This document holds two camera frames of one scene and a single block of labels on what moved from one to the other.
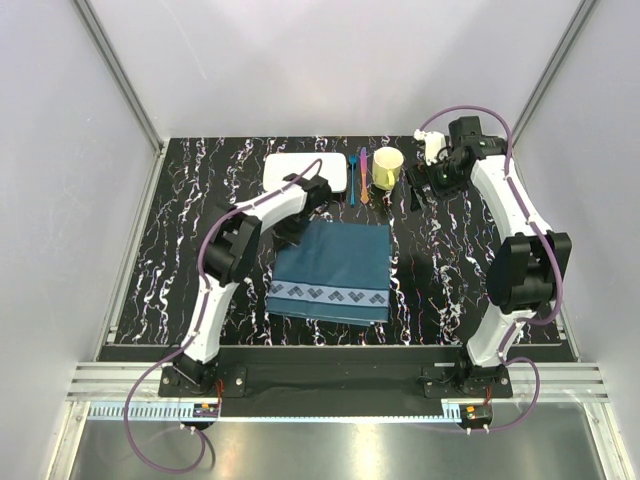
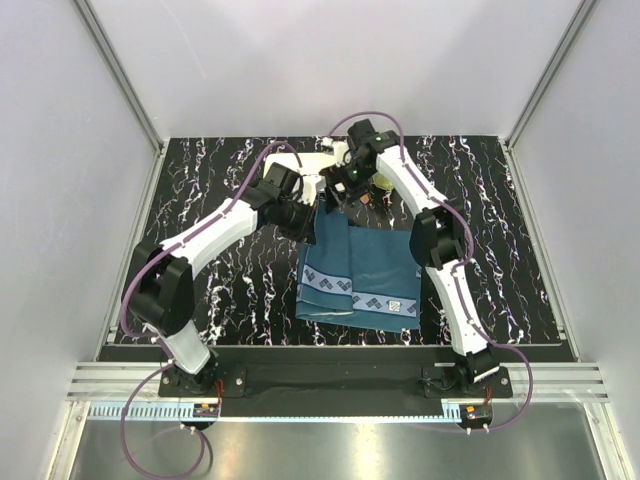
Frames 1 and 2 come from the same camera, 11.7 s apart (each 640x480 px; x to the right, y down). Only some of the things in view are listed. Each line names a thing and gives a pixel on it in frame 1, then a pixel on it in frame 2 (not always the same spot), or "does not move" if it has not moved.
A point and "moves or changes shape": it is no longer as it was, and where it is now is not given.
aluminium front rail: (559, 382) does not move
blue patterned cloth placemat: (338, 270) moves or changes shape
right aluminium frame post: (572, 30) does not move
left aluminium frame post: (121, 73) does not move
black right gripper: (419, 175) → (334, 176)
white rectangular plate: (276, 166) does not move
